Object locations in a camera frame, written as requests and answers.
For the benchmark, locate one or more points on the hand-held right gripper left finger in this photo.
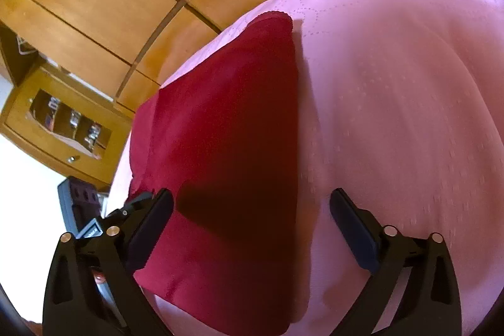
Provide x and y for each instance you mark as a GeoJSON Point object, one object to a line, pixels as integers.
{"type": "Point", "coordinates": [151, 229]}

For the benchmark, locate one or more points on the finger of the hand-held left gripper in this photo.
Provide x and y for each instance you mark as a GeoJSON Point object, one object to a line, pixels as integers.
{"type": "Point", "coordinates": [136, 206]}

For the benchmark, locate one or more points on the wooden nightstand with drawer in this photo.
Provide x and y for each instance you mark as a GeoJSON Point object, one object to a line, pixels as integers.
{"type": "Point", "coordinates": [27, 139]}

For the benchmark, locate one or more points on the dark red garment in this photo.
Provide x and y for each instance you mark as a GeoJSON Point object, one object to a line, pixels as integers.
{"type": "Point", "coordinates": [228, 123]}

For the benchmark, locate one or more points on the metal cabinet knob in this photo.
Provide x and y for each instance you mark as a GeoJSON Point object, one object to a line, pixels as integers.
{"type": "Point", "coordinates": [73, 159]}

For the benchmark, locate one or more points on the pink bedsheet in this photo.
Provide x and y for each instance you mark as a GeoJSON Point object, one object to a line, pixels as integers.
{"type": "Point", "coordinates": [393, 84]}

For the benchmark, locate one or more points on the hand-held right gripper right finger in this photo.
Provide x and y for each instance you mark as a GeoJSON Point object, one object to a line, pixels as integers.
{"type": "Point", "coordinates": [354, 229]}

